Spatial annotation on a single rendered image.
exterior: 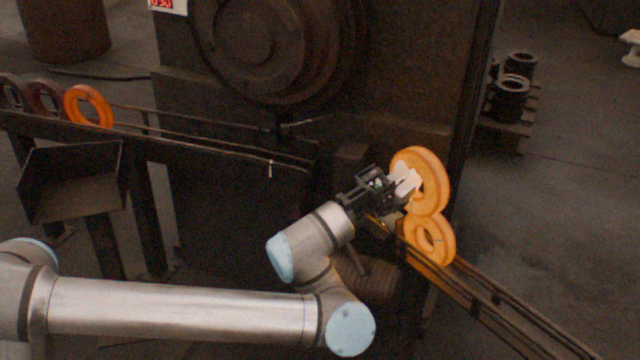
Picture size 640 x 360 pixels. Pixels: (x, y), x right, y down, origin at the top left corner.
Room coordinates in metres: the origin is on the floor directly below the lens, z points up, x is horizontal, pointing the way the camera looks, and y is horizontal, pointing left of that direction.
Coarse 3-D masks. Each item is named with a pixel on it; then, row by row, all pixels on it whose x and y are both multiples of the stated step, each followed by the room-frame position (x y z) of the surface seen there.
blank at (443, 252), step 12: (408, 216) 1.00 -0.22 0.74; (432, 216) 0.94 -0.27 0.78; (408, 228) 0.99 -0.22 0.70; (420, 228) 0.98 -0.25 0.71; (432, 228) 0.93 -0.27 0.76; (444, 228) 0.92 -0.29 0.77; (408, 240) 0.99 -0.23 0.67; (420, 240) 0.97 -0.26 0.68; (444, 240) 0.90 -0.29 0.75; (432, 252) 0.92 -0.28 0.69; (444, 252) 0.89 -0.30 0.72; (444, 264) 0.89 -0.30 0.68
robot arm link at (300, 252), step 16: (304, 224) 0.75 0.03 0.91; (320, 224) 0.75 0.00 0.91; (272, 240) 0.73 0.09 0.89; (288, 240) 0.72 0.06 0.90; (304, 240) 0.72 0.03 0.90; (320, 240) 0.73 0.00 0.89; (336, 240) 0.74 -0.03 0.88; (272, 256) 0.71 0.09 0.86; (288, 256) 0.69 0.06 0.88; (304, 256) 0.70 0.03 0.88; (320, 256) 0.71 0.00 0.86; (288, 272) 0.68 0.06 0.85; (304, 272) 0.69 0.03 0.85; (320, 272) 0.69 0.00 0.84
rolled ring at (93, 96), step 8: (72, 88) 1.53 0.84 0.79; (80, 88) 1.52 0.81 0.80; (88, 88) 1.53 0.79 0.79; (72, 96) 1.53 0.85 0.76; (80, 96) 1.52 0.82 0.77; (88, 96) 1.51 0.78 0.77; (96, 96) 1.51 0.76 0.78; (64, 104) 1.55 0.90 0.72; (72, 104) 1.54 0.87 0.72; (96, 104) 1.50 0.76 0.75; (104, 104) 1.50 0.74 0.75; (72, 112) 1.54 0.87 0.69; (80, 112) 1.57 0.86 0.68; (104, 112) 1.49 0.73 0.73; (112, 112) 1.52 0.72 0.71; (72, 120) 1.54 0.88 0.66; (80, 120) 1.54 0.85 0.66; (104, 120) 1.49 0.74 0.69; (112, 120) 1.51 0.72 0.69
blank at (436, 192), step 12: (396, 156) 0.95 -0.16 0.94; (408, 156) 0.92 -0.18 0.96; (420, 156) 0.90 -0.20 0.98; (432, 156) 0.90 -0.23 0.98; (408, 168) 0.92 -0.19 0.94; (420, 168) 0.89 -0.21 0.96; (432, 168) 0.87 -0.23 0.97; (432, 180) 0.86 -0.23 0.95; (444, 180) 0.86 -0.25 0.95; (420, 192) 0.92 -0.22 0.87; (432, 192) 0.86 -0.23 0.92; (444, 192) 0.85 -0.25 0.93; (408, 204) 0.90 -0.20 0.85; (420, 204) 0.88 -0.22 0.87; (432, 204) 0.85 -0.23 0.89; (444, 204) 0.85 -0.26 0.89; (420, 216) 0.87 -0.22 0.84
